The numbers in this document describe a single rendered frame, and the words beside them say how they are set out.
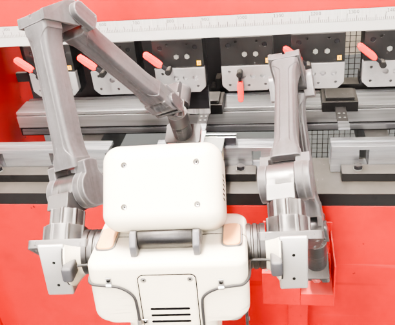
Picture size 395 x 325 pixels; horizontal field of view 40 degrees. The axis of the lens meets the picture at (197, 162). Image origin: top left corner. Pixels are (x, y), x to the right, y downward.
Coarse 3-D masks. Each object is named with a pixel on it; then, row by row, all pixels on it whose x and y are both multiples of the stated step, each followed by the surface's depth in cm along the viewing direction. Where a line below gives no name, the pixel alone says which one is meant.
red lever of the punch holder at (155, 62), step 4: (144, 52) 156; (144, 56) 155; (148, 56) 155; (152, 56) 156; (148, 60) 156; (152, 60) 156; (156, 60) 156; (156, 64) 156; (160, 64) 156; (164, 68) 157; (168, 68) 157; (168, 72) 156
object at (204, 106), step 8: (208, 88) 167; (192, 96) 168; (200, 96) 167; (208, 96) 167; (192, 104) 169; (200, 104) 169; (208, 104) 169; (192, 112) 172; (200, 112) 171; (208, 112) 171
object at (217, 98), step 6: (210, 96) 193; (216, 96) 192; (222, 96) 195; (210, 102) 190; (216, 102) 190; (222, 102) 191; (210, 108) 190; (216, 108) 190; (222, 108) 190; (192, 114) 193; (198, 114) 192; (204, 114) 188; (198, 120) 184; (204, 120) 184; (204, 126) 180
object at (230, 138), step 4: (208, 136) 176; (212, 136) 176; (220, 136) 174; (224, 136) 174; (228, 136) 174; (232, 136) 174; (236, 136) 176; (228, 140) 174; (232, 140) 174; (236, 140) 176; (224, 144) 175; (228, 144) 175; (232, 144) 174
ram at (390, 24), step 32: (0, 0) 156; (32, 0) 155; (96, 0) 153; (128, 0) 151; (160, 0) 150; (192, 0) 149; (224, 0) 148; (256, 0) 147; (288, 0) 145; (320, 0) 144; (352, 0) 143; (384, 0) 142; (128, 32) 156; (160, 32) 155; (192, 32) 154; (224, 32) 153; (256, 32) 151; (288, 32) 150; (320, 32) 149
